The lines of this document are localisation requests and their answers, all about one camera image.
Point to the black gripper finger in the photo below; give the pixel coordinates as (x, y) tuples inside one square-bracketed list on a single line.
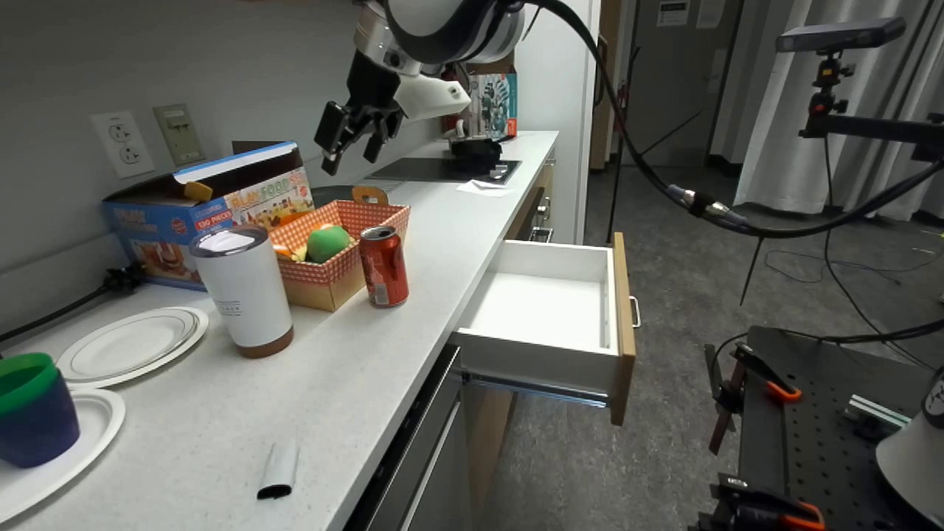
[(331, 137), (376, 140)]

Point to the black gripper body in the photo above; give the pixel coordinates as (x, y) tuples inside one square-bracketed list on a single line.
[(378, 94)]

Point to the wooden top drawer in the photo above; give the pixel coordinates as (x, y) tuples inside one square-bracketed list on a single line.
[(556, 318)]

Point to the green soft object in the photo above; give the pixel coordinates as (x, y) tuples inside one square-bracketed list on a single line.
[(325, 243)]

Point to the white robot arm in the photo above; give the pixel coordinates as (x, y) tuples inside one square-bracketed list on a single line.
[(395, 69)]

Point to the black induction cooktop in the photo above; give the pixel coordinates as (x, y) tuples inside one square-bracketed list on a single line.
[(446, 172)]

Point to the black pot on cooktop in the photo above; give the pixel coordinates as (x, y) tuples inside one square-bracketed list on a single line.
[(477, 150)]

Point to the tall cardboard box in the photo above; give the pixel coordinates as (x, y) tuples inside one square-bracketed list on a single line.
[(493, 102)]

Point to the yellow toy in tray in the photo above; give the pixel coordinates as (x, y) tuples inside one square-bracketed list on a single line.
[(297, 254)]

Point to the orange checkered cardboard tray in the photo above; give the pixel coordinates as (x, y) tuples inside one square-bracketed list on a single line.
[(335, 280)]

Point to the red soda can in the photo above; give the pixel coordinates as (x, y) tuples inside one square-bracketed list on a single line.
[(385, 265)]

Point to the white tumbler with lid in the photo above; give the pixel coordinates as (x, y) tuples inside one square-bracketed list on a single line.
[(244, 277)]

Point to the blue colourful cardboard box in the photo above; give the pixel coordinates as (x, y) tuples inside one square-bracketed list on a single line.
[(164, 217)]

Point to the white empty plate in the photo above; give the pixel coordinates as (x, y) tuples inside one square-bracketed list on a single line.
[(133, 345)]

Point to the small white marker tube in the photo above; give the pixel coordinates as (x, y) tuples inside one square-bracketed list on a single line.
[(279, 472)]

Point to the stainless dishwasher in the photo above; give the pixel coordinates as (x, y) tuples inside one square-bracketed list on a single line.
[(422, 479)]

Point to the white curtain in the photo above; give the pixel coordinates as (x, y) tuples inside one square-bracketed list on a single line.
[(847, 108)]

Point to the green and blue cup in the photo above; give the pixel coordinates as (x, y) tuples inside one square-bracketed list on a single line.
[(37, 410)]

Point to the white plate under cup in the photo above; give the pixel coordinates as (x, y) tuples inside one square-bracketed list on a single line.
[(102, 416)]

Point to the black perforated table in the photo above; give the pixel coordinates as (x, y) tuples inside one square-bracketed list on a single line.
[(862, 442)]

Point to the beige wall switch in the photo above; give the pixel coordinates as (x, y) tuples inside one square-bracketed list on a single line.
[(179, 134)]

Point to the white wall outlet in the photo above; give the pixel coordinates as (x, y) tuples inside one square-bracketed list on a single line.
[(121, 140)]

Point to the orange handled clamp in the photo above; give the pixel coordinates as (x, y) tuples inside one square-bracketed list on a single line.
[(729, 391), (749, 507)]

